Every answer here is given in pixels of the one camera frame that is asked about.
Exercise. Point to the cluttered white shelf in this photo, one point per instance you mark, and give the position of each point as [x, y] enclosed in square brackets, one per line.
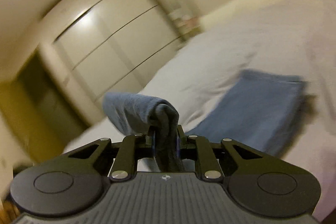
[183, 16]

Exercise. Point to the blue denim jeans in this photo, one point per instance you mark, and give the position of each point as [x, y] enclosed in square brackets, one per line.
[249, 113]

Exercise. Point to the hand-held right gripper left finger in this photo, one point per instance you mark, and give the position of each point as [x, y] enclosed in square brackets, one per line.
[151, 142]

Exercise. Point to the wooden door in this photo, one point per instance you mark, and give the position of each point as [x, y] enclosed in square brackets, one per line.
[47, 108]

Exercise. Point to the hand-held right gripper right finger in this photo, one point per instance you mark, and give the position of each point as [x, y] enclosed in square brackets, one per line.
[180, 144]

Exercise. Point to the white wardrobe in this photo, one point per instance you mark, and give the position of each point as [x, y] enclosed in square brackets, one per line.
[105, 29]

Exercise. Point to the lilac duvet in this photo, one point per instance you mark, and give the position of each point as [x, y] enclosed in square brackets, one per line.
[210, 61]

